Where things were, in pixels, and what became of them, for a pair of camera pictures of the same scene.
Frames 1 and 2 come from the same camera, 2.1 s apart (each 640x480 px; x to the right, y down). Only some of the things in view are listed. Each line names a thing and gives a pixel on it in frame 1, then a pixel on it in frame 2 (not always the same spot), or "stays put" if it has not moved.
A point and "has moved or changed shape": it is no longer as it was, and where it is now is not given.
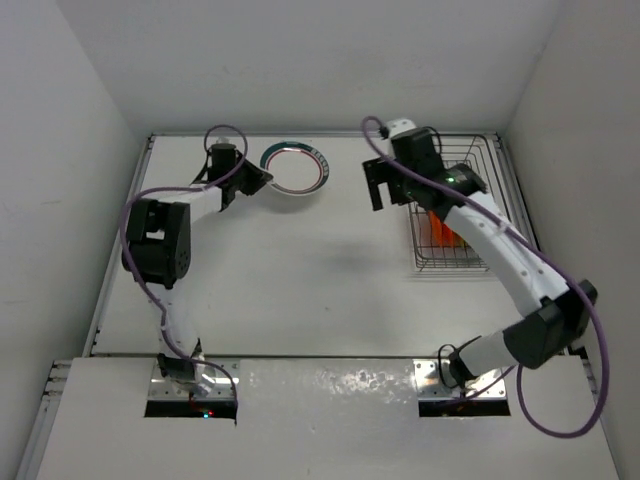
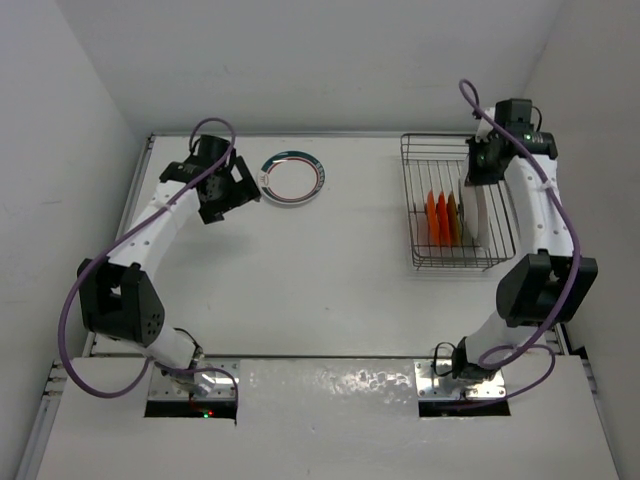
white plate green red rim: x=298 y=168 has moved or changed shape
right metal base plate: x=430 y=385 stays put
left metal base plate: x=162 y=388 stays put
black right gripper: x=377 y=173 -> x=475 y=175
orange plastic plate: x=440 y=233 stays put
